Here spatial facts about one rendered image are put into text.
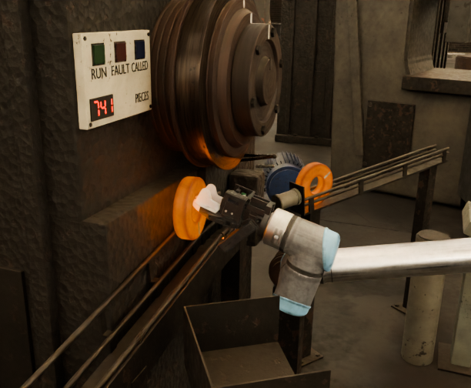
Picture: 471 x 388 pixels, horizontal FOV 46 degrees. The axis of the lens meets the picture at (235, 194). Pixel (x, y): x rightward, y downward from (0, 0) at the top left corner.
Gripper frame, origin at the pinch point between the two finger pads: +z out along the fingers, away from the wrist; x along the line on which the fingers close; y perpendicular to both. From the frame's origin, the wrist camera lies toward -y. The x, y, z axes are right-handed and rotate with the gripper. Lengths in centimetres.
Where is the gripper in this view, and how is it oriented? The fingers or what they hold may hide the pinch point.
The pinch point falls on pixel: (191, 200)
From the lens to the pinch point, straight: 135.3
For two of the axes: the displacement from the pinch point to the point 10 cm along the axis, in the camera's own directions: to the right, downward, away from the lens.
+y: 2.6, -8.8, -4.0
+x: -3.5, 3.0, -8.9
